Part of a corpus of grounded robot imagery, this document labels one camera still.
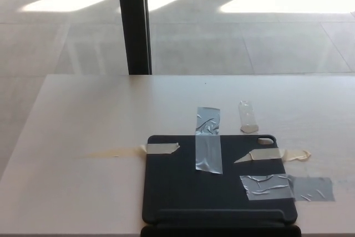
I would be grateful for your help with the black window frame post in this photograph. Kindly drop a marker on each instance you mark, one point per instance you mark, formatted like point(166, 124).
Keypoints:
point(134, 23)

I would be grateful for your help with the long grey duct tape strip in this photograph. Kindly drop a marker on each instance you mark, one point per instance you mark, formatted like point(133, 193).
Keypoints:
point(208, 140)

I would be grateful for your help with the beige masking tape strip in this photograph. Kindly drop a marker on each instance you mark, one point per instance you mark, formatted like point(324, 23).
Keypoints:
point(161, 148)
point(267, 154)

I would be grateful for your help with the dark navy tablet cover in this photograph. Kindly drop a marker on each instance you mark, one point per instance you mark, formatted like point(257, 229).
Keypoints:
point(172, 189)

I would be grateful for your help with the wide grey duct tape strip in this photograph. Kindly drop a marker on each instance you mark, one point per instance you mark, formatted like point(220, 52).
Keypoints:
point(277, 188)

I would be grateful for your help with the clear crumpled tape piece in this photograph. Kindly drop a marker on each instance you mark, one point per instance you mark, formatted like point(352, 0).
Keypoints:
point(247, 117)

